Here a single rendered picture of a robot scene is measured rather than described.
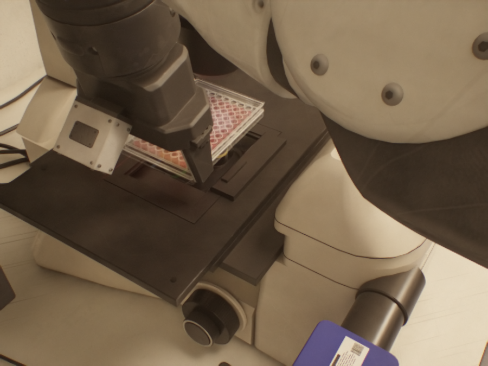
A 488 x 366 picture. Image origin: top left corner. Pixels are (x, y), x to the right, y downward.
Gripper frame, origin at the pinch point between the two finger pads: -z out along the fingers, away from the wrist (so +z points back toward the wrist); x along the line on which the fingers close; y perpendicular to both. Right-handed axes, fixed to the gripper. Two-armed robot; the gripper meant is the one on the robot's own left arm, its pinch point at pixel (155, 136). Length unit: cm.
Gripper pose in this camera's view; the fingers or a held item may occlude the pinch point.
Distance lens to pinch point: 49.9
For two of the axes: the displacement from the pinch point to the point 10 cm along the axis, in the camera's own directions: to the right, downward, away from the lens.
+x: -8.4, -3.8, 4.0
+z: -1.2, -5.8, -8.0
